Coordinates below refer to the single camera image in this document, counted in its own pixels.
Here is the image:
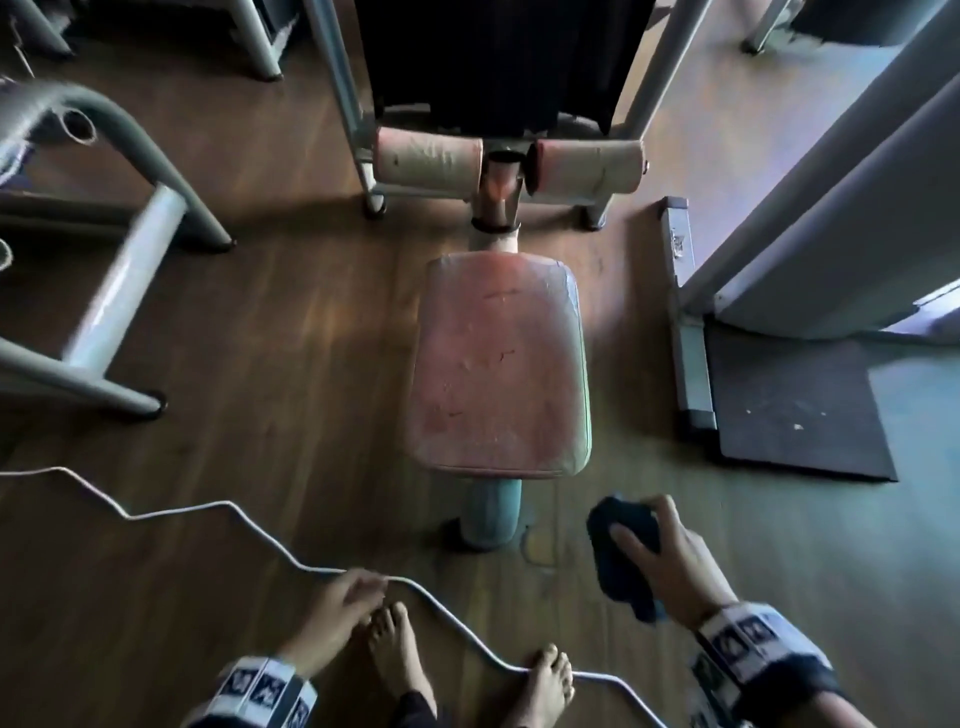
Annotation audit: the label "person's left hand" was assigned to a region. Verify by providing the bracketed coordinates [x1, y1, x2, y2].
[278, 567, 391, 680]

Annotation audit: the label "person's right hand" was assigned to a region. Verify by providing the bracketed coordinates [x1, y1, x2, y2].
[608, 494, 740, 631]

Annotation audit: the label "blue cleaning cloth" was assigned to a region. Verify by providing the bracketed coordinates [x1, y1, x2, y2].
[585, 494, 667, 625]

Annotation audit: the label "worn red bench seat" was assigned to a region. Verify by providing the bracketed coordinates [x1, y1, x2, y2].
[404, 252, 594, 481]

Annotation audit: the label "padded roller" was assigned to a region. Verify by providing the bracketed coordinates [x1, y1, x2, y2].
[373, 127, 485, 198]
[528, 139, 646, 205]

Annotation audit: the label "person's right forearm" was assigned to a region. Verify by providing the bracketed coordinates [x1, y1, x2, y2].
[806, 689, 879, 728]

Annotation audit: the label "person's left foot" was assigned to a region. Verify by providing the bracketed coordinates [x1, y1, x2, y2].
[365, 601, 439, 728]

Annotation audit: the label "person's foot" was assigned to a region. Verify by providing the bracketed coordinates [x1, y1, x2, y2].
[500, 643, 577, 728]
[365, 601, 439, 728]

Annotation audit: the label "person's dark trousers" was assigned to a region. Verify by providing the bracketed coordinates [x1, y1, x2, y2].
[389, 689, 440, 728]

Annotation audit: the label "person's right foot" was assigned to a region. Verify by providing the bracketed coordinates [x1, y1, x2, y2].
[500, 643, 577, 728]

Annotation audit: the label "right marker wristband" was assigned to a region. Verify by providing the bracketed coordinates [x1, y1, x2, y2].
[686, 602, 845, 728]

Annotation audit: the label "marker wristband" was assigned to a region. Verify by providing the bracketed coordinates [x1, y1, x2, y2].
[196, 656, 320, 728]
[686, 602, 845, 728]

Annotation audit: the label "left marker wristband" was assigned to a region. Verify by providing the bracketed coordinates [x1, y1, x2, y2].
[196, 656, 320, 728]

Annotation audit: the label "black treadmill belt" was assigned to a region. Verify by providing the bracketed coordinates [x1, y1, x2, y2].
[704, 314, 899, 483]

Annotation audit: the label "black weight stack shroud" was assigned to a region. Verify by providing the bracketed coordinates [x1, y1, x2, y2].
[352, 0, 658, 140]

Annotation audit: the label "grey metal machine leg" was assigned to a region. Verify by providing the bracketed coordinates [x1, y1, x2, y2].
[742, 0, 808, 55]

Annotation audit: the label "white cable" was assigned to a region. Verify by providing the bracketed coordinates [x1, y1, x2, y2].
[0, 466, 669, 728]

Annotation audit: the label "grey treadmill frame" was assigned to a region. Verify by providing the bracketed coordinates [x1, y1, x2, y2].
[659, 0, 960, 444]

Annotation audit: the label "chrome seat post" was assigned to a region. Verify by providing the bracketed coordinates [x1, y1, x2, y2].
[472, 153, 523, 256]

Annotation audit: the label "grey gym machine frame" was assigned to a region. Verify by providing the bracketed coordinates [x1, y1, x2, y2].
[302, 0, 714, 553]

